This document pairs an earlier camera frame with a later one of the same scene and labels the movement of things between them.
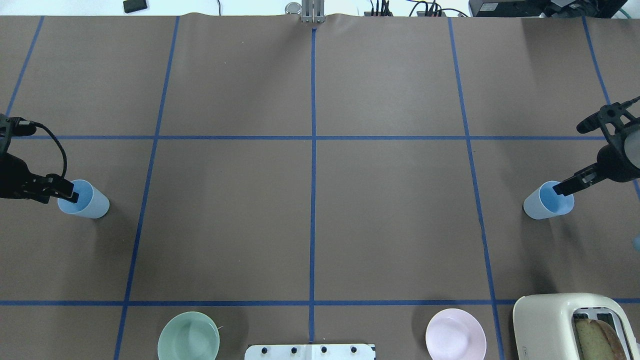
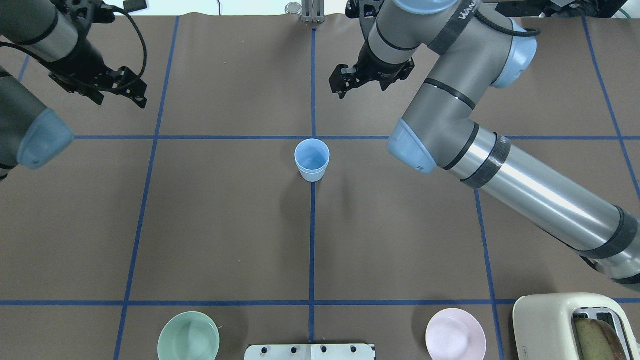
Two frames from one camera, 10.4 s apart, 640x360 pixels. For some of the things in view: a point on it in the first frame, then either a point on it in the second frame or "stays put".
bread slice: [597, 340] stays put
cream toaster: [544, 325] stays put
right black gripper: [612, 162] to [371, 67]
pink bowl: [452, 334] stays put
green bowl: [188, 335] stays put
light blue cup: [544, 202] to [312, 177]
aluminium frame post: [313, 11] stays put
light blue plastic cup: [92, 203] to [312, 156]
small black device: [131, 6] stays put
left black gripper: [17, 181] to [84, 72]
